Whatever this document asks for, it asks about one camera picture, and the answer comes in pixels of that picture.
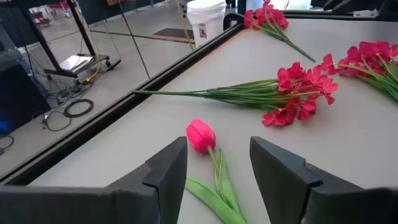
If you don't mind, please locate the black hanging cable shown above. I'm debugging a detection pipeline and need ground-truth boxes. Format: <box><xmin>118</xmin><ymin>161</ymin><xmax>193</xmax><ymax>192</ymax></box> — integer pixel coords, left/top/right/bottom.
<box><xmin>116</xmin><ymin>0</ymin><xmax>151</xmax><ymax>79</ymax></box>

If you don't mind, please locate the black equipment box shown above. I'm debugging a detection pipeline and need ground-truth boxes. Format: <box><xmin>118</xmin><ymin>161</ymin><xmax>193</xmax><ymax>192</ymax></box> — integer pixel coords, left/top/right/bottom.
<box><xmin>0</xmin><ymin>49</ymin><xmax>52</xmax><ymax>135</ymax></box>

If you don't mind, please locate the white plastic bucket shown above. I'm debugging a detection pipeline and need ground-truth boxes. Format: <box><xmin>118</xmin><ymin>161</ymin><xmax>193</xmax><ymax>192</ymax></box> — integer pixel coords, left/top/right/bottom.
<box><xmin>186</xmin><ymin>0</ymin><xmax>227</xmax><ymax>48</ymax></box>

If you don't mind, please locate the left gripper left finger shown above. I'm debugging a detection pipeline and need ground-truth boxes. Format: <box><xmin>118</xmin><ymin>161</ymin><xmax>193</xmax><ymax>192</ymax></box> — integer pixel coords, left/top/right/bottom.
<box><xmin>0</xmin><ymin>136</ymin><xmax>188</xmax><ymax>224</ymax></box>

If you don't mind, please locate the white mounting bracket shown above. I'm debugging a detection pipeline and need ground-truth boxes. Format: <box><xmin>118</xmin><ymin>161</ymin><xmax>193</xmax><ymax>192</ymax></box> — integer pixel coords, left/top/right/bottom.
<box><xmin>353</xmin><ymin>9</ymin><xmax>379</xmax><ymax>18</ymax></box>

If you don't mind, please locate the black coiled cable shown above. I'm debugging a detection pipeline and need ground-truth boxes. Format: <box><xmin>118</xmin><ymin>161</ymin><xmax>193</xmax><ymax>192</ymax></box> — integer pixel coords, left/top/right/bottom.
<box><xmin>63</xmin><ymin>98</ymin><xmax>95</xmax><ymax>119</ymax></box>

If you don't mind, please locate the black floor mat striped edge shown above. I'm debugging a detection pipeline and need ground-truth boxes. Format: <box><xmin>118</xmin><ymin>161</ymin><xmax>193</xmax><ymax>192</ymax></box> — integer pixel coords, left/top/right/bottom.
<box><xmin>148</xmin><ymin>27</ymin><xmax>196</xmax><ymax>44</ymax></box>

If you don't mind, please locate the black floor stand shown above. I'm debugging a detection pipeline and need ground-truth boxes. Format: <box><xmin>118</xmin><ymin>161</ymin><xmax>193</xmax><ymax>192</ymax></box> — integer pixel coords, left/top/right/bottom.
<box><xmin>236</xmin><ymin>0</ymin><xmax>248</xmax><ymax>16</ymax></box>

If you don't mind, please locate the yellow hanging cable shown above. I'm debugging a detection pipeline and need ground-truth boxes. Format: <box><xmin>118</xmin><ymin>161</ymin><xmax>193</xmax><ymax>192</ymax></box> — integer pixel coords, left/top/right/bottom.
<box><xmin>175</xmin><ymin>0</ymin><xmax>195</xmax><ymax>50</ymax></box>

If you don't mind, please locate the red artificial tulip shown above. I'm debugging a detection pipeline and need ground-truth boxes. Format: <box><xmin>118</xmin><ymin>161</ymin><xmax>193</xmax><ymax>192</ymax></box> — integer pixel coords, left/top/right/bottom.
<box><xmin>185</xmin><ymin>118</ymin><xmax>248</xmax><ymax>224</ymax></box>

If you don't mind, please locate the white flat sheet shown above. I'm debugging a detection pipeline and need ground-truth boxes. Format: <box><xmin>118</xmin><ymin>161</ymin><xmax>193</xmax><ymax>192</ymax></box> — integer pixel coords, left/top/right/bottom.
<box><xmin>58</xmin><ymin>55</ymin><xmax>95</xmax><ymax>72</ymax></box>

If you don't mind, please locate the black metal table frame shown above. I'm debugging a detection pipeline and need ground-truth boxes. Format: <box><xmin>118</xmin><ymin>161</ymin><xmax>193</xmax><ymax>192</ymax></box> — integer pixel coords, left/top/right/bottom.
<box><xmin>0</xmin><ymin>11</ymin><xmax>398</xmax><ymax>187</ymax></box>

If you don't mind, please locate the red artificial flower bunch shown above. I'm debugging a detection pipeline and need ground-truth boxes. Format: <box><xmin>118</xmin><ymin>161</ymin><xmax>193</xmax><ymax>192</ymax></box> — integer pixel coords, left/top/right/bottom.
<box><xmin>320</xmin><ymin>40</ymin><xmax>398</xmax><ymax>102</ymax></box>
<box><xmin>243</xmin><ymin>0</ymin><xmax>317</xmax><ymax>63</ymax></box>
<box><xmin>133</xmin><ymin>61</ymin><xmax>339</xmax><ymax>128</ymax></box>

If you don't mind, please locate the black wheeled desk stand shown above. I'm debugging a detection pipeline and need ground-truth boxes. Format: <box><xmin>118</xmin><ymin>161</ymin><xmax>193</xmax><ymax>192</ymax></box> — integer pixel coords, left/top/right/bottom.
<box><xmin>18</xmin><ymin>0</ymin><xmax>122</xmax><ymax>78</ymax></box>

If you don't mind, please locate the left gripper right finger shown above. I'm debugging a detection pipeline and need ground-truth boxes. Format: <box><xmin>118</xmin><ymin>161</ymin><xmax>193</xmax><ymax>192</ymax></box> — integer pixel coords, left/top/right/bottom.
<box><xmin>249</xmin><ymin>136</ymin><xmax>398</xmax><ymax>224</ymax></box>

